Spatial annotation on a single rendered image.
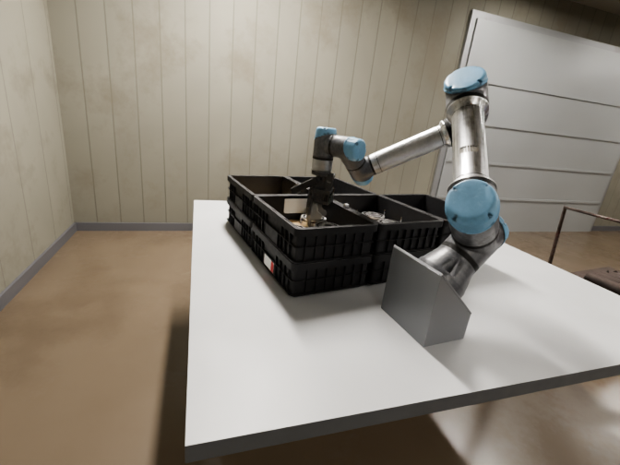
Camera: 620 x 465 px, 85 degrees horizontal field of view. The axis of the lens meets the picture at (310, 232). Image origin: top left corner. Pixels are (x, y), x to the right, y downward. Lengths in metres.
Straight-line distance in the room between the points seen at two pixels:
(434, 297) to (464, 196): 0.26
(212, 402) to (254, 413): 0.08
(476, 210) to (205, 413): 0.71
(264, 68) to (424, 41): 1.73
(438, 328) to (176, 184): 3.00
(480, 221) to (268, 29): 3.03
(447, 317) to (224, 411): 0.58
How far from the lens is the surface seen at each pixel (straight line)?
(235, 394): 0.76
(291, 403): 0.74
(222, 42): 3.52
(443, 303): 0.93
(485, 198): 0.88
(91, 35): 3.60
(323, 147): 1.21
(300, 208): 1.38
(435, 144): 1.24
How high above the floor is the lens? 1.23
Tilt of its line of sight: 19 degrees down
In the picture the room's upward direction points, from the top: 6 degrees clockwise
